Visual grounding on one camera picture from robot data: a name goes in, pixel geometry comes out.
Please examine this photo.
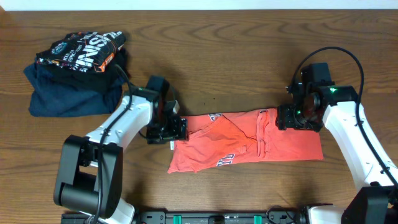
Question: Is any red orange t-shirt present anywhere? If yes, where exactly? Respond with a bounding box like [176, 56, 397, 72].
[168, 108, 323, 173]

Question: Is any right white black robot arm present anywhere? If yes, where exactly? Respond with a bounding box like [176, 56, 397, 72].
[275, 86, 397, 223]

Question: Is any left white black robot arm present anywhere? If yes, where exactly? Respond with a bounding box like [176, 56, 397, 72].
[53, 88, 187, 223]

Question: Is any folded black printed shirt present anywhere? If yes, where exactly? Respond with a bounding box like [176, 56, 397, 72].
[36, 31, 126, 73]

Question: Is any folded navy blue shirt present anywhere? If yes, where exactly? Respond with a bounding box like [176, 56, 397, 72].
[24, 63, 125, 117]

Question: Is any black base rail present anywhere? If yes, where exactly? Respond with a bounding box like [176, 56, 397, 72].
[61, 210, 374, 224]

